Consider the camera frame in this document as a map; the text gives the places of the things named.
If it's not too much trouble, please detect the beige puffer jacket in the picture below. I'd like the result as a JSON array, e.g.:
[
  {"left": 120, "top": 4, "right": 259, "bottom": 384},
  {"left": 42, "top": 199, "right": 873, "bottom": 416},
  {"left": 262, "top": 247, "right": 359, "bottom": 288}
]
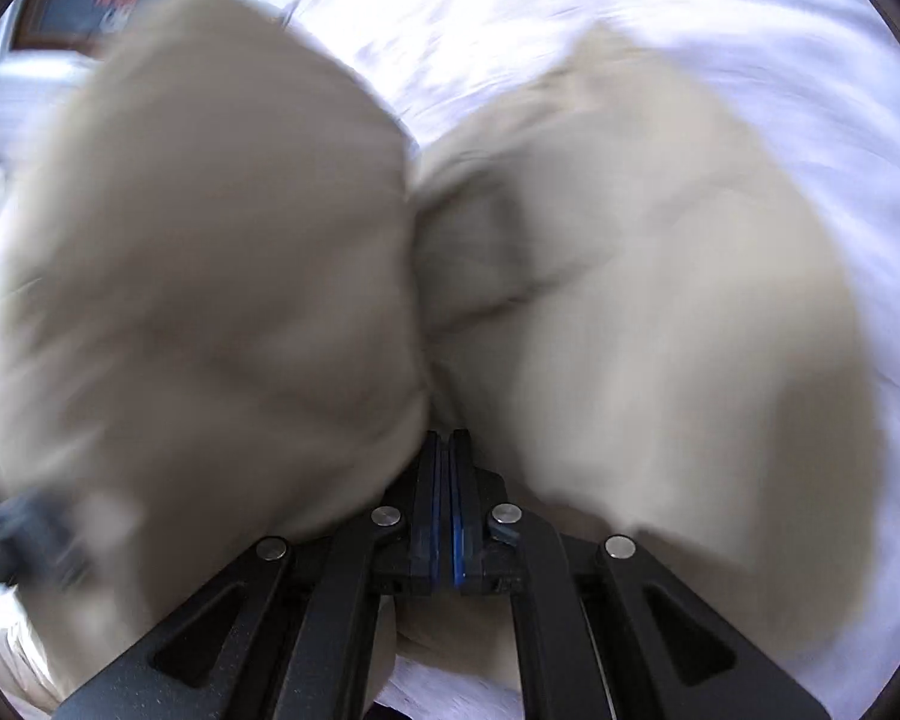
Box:
[{"left": 0, "top": 0, "right": 891, "bottom": 720}]

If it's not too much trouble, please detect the lavender fleece bed blanket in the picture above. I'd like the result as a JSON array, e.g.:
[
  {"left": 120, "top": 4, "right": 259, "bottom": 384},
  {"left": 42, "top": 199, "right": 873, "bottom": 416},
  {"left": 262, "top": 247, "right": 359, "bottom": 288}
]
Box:
[{"left": 0, "top": 0, "right": 900, "bottom": 720}]

